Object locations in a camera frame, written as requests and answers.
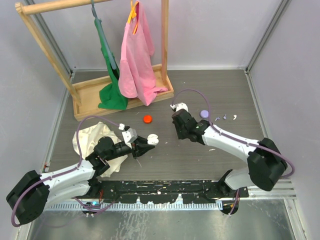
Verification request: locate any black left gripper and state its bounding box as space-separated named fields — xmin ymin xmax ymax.
xmin=104 ymin=135 xmax=154 ymax=161

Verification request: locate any white earbud charging case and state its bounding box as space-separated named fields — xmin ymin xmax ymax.
xmin=147 ymin=134 xmax=159 ymax=146

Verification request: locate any orange earbud charging case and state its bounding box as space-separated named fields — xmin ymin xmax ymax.
xmin=143 ymin=115 xmax=153 ymax=124

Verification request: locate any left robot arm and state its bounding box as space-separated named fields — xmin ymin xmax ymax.
xmin=6 ymin=134 xmax=159 ymax=227

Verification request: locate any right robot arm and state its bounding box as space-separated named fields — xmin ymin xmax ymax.
xmin=171 ymin=109 xmax=288 ymax=197

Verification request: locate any cream crumpled cloth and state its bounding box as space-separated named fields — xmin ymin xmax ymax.
xmin=72 ymin=121 xmax=128 ymax=178

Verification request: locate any green shirt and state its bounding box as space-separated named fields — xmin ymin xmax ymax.
xmin=93 ymin=18 xmax=130 ymax=111

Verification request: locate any pink shirt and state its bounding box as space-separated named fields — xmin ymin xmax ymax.
xmin=118 ymin=0 xmax=168 ymax=106

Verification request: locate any grey clothes hanger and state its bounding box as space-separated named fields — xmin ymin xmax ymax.
xmin=90 ymin=0 xmax=118 ymax=70

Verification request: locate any yellow clothes hanger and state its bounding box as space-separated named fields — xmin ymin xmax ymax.
xmin=127 ymin=0 xmax=139 ymax=35

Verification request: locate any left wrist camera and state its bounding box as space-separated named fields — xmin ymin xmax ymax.
xmin=122 ymin=127 xmax=138 ymax=144

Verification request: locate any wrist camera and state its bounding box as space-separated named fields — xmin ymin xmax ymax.
xmin=170 ymin=102 xmax=189 ymax=112
xmin=122 ymin=127 xmax=138 ymax=144

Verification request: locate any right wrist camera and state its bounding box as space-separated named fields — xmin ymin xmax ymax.
xmin=170 ymin=102 xmax=189 ymax=112

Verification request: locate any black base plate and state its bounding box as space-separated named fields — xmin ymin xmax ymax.
xmin=98 ymin=180 xmax=249 ymax=204

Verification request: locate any slotted cable duct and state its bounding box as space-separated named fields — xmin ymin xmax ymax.
xmin=50 ymin=201 xmax=223 ymax=211

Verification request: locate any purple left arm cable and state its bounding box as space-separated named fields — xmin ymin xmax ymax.
xmin=11 ymin=115 xmax=126 ymax=228

